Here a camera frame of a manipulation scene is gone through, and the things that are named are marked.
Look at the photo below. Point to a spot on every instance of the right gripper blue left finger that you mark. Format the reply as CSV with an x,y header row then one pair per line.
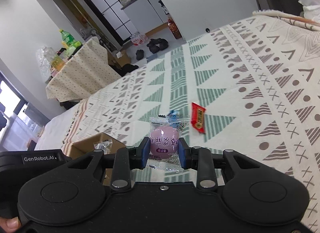
x,y
145,151

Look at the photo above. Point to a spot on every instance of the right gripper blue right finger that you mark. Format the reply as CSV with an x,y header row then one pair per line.
x,y
201,160

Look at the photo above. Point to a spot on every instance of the purple bun packet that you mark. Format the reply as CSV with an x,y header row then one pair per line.
x,y
164,138

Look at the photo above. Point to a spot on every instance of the red snack packet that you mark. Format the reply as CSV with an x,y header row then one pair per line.
x,y
197,117

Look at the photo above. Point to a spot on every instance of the blue snack packet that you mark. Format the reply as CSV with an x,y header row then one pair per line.
x,y
173,116

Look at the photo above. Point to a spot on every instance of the person's left hand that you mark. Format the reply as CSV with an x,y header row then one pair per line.
x,y
10,225

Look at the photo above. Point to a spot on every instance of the brown cardboard box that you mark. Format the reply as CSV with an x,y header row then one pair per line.
x,y
86,173

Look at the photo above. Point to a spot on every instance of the patterned bed blanket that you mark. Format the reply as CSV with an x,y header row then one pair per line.
x,y
258,80

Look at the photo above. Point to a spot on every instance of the dotted cream tablecloth table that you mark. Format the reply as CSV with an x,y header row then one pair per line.
x,y
84,74

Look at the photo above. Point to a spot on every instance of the cardboard box on floor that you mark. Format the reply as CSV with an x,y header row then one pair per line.
x,y
122,57

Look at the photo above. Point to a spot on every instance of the single black slipper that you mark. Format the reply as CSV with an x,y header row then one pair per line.
x,y
139,54

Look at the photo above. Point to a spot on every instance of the yellow oil bottle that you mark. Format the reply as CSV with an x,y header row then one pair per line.
x,y
57,62

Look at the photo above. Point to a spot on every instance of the black slippers pile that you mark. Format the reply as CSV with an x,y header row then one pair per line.
x,y
156,45

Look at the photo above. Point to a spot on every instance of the red white plastic bag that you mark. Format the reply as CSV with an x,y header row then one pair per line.
x,y
138,38

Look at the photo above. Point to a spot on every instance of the red oil bottle on floor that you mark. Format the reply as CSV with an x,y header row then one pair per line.
x,y
174,29

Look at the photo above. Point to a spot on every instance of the green soda bottle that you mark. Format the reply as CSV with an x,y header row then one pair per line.
x,y
67,37

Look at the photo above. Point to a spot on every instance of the white kitchen cabinet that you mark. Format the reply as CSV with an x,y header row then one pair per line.
x,y
145,15

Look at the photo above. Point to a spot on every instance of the black framed glass door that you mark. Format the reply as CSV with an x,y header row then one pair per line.
x,y
113,18

